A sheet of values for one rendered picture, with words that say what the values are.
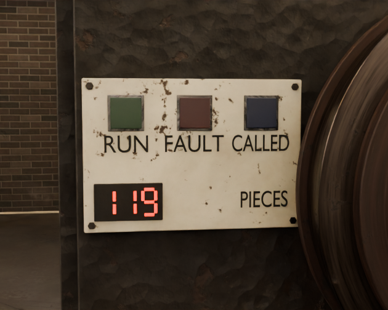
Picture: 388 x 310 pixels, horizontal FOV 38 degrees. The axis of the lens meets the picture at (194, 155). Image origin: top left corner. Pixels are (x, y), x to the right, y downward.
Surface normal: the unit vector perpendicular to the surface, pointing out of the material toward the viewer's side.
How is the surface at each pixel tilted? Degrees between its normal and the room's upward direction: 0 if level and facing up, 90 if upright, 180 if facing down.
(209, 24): 90
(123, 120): 90
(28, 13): 90
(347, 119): 90
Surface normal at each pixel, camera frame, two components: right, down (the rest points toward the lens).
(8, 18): 0.13, 0.08
